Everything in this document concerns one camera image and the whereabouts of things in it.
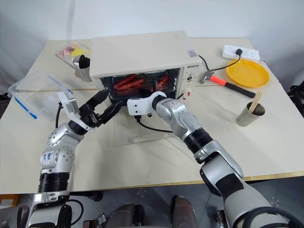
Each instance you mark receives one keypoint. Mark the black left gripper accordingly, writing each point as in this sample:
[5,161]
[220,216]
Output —
[91,117]

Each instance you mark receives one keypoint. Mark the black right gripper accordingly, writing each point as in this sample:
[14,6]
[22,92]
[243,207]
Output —
[146,92]

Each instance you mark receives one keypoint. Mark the red sausages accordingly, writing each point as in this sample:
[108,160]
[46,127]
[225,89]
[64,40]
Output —
[126,94]

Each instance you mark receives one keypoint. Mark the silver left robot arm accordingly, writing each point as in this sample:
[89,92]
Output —
[55,156]

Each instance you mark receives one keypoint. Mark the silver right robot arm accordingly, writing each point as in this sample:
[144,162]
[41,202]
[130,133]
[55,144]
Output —
[187,123]

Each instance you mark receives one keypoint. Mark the red sausage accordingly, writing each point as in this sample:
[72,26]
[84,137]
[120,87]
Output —
[127,79]
[130,85]
[163,82]

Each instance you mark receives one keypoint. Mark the white toaster oven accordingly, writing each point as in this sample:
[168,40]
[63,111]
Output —
[137,54]

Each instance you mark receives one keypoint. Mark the glass toaster oven door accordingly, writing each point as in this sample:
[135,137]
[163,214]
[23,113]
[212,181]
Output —
[133,134]

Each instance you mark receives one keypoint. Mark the white oven knob red mark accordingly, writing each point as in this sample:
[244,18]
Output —
[188,92]

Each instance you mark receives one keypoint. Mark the small sticker on oven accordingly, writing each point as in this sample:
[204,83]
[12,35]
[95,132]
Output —
[192,53]

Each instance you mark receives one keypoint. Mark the silver cup with black insert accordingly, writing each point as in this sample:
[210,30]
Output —
[83,72]

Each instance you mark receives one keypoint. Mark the clear bag of colourful items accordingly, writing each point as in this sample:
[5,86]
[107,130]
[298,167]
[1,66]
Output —
[71,51]

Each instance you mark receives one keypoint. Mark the clear container with blue clips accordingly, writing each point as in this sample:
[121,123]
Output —
[35,95]

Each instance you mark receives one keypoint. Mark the black power plug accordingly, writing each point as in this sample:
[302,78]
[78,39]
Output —
[239,51]

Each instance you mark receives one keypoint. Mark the yellow plastic plate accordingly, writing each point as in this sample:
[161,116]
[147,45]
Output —
[248,73]

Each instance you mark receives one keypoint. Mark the silver metal cup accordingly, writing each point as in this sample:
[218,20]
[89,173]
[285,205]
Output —
[249,117]

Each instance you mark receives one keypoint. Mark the white power strip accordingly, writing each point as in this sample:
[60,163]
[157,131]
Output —
[249,54]

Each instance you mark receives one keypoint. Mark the wooden chopsticks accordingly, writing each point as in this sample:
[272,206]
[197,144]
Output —
[256,101]

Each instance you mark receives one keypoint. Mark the dark rounded shape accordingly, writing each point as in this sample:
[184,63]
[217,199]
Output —
[126,215]
[181,211]

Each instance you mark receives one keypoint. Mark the black object at table side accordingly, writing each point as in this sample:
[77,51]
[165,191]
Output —
[297,95]

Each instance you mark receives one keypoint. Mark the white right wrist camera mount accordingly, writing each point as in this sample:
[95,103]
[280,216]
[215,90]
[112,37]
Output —
[140,105]

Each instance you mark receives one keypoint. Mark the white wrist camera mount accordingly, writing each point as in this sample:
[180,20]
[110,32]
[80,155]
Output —
[69,105]
[140,105]

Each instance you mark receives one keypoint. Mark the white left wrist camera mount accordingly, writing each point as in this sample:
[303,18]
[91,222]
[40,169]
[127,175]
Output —
[69,105]

